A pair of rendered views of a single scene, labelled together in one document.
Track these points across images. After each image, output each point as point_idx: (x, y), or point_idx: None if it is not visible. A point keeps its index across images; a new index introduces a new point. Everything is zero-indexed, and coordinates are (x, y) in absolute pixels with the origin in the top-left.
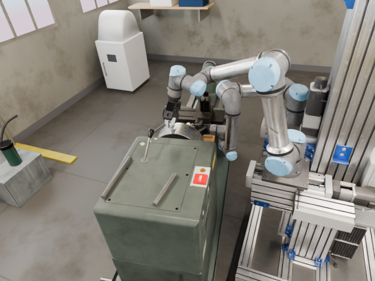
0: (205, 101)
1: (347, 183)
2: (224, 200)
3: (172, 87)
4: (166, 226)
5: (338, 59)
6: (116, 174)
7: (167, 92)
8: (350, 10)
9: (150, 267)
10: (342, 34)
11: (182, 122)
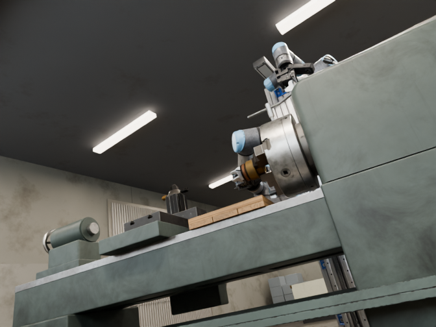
0: (188, 189)
1: None
2: (333, 291)
3: (289, 54)
4: None
5: (296, 116)
6: (399, 33)
7: (285, 58)
8: (284, 95)
9: None
10: (281, 112)
11: (174, 222)
